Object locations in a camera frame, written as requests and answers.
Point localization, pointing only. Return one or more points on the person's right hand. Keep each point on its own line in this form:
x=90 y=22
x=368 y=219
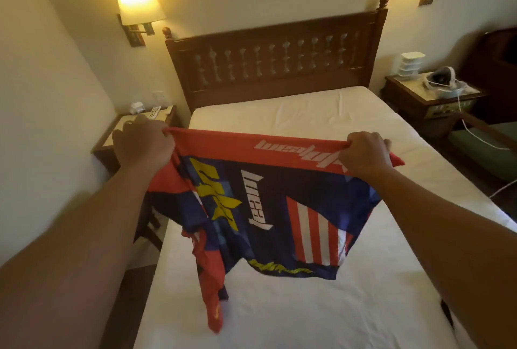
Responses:
x=365 y=156

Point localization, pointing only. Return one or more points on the person's left hand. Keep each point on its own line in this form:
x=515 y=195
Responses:
x=144 y=144

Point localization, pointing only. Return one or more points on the person's left forearm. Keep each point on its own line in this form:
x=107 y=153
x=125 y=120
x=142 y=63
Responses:
x=73 y=264

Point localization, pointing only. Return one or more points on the person's right forearm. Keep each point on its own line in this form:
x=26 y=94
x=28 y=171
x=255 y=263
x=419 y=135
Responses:
x=452 y=256

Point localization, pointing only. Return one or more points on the white remote control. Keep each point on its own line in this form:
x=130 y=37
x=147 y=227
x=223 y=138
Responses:
x=153 y=112

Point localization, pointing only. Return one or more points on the wooden nightstand with remote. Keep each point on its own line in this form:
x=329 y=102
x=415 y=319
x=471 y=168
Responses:
x=105 y=147

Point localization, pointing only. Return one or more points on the white bed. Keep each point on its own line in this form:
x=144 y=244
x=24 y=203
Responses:
x=323 y=110

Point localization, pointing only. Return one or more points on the wooden nightstand with phone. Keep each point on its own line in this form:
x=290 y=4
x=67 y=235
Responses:
x=420 y=106

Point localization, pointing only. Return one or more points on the white cups stack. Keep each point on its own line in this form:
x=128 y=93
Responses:
x=410 y=64

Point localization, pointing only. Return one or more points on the green wooden armchair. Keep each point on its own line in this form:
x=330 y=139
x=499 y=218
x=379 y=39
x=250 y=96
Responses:
x=493 y=147

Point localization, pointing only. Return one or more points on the wooden headboard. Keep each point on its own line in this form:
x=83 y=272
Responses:
x=275 y=58

